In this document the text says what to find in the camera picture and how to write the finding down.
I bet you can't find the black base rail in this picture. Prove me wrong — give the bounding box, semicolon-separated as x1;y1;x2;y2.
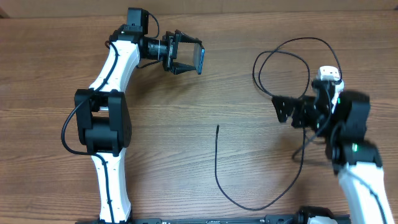
118;206;352;224

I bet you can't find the white power strip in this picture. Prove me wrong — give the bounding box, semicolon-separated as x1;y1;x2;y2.
317;66;342;113

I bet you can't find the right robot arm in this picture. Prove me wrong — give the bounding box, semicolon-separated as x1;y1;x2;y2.
272;80;394;223

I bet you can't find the black charging cable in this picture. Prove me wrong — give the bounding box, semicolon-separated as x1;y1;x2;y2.
214;37;344;212

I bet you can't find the blue screen smartphone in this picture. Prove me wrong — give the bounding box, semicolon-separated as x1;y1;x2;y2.
193;43;205;75

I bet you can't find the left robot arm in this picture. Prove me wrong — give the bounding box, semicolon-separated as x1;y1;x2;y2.
72;7;205;223

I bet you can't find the white charger plug adapter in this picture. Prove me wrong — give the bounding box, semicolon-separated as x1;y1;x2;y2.
325;80;345;94

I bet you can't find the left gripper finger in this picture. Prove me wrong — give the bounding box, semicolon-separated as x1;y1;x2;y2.
171;62;196;75
175;30;202;44

